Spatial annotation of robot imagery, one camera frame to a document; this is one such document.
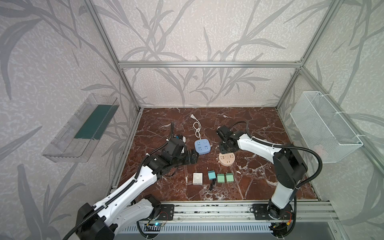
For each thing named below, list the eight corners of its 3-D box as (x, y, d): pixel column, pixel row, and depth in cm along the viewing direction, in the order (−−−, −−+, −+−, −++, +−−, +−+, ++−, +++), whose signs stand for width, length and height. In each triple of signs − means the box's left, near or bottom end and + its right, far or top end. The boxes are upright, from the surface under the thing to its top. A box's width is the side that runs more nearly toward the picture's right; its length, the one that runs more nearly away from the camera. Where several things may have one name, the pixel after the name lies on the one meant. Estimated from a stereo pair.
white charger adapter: (192, 184, 85) (192, 182, 82) (193, 174, 88) (192, 172, 86) (202, 184, 85) (202, 182, 82) (202, 174, 88) (202, 172, 86)
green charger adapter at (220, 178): (217, 183, 85) (217, 181, 83) (216, 175, 88) (217, 173, 86) (224, 183, 85) (224, 181, 83) (223, 175, 88) (224, 173, 86)
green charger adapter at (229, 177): (225, 181, 86) (226, 180, 84) (225, 174, 88) (225, 172, 86) (233, 181, 86) (234, 180, 84) (232, 174, 88) (233, 172, 86)
